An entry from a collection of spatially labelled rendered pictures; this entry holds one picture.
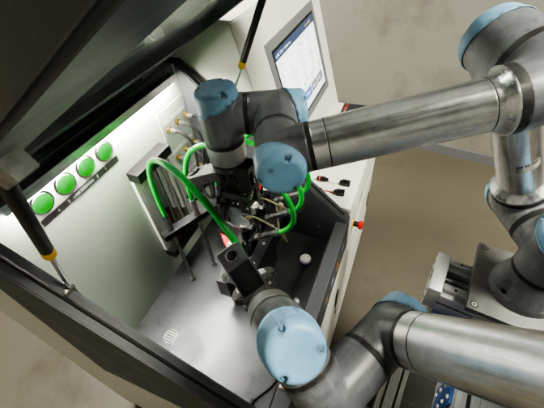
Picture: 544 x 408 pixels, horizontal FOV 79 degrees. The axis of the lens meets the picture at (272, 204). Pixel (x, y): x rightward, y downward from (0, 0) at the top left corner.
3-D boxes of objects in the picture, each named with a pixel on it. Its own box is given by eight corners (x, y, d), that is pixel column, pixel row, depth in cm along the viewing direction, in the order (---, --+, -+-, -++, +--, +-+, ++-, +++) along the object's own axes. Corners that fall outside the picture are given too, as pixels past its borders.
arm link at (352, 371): (405, 403, 42) (361, 332, 41) (346, 477, 38) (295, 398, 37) (365, 382, 49) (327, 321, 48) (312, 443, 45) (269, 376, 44)
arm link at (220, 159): (197, 149, 62) (218, 125, 67) (203, 167, 66) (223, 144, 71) (233, 155, 60) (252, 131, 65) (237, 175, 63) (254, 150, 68)
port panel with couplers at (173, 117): (193, 197, 113) (165, 117, 91) (184, 195, 114) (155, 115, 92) (211, 173, 121) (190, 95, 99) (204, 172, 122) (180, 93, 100)
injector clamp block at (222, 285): (252, 314, 105) (245, 290, 94) (224, 304, 108) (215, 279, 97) (289, 235, 126) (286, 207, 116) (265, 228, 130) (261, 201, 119)
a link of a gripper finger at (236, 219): (249, 240, 79) (244, 214, 72) (227, 234, 81) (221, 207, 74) (255, 231, 81) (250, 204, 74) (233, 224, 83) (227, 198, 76)
